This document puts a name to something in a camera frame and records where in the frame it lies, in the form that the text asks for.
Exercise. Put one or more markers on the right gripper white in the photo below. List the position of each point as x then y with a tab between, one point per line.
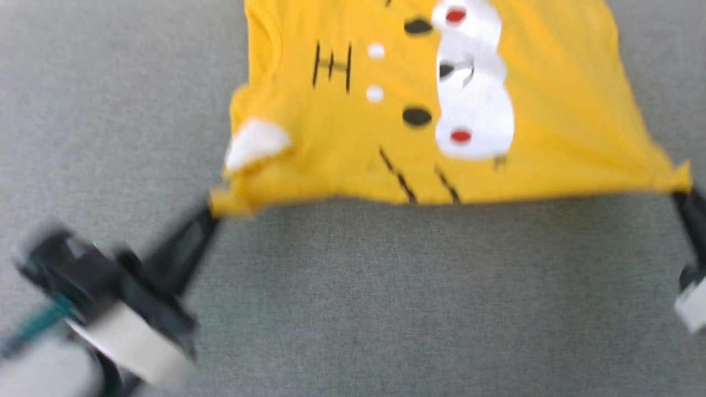
695	306

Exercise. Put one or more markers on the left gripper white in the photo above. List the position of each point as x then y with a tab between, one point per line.
138	336

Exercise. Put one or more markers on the yellow t-shirt with tiger face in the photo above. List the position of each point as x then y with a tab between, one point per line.
419	154

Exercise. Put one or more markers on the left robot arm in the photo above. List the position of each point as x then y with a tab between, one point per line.
38	369

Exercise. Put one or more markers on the grey fabric sofa seat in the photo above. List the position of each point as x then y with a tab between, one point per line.
386	303

